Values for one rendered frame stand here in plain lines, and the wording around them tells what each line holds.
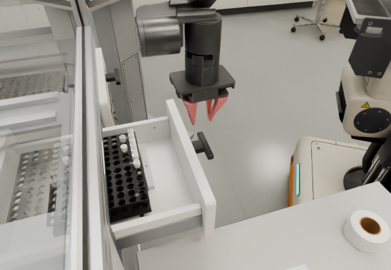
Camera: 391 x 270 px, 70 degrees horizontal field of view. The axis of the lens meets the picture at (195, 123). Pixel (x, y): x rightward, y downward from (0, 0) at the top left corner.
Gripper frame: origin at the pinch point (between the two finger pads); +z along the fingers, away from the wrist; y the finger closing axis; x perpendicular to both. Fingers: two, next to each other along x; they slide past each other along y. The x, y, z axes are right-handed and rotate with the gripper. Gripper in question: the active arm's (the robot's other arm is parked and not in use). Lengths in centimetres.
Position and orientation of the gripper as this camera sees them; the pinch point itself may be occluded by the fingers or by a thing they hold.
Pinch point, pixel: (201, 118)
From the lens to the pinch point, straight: 54.4
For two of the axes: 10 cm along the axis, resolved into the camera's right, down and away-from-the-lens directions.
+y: -9.5, 2.0, -2.4
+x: 3.1, 6.2, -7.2
